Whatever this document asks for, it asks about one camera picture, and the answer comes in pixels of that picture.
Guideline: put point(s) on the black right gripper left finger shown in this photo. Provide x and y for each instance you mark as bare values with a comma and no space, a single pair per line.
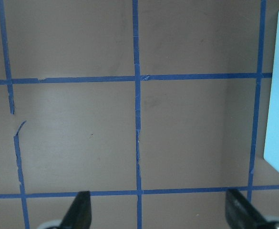
79,214

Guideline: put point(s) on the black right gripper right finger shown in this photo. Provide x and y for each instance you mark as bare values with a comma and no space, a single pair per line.
240,214

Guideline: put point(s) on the brown paper table mat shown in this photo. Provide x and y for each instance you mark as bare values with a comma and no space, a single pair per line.
156,107

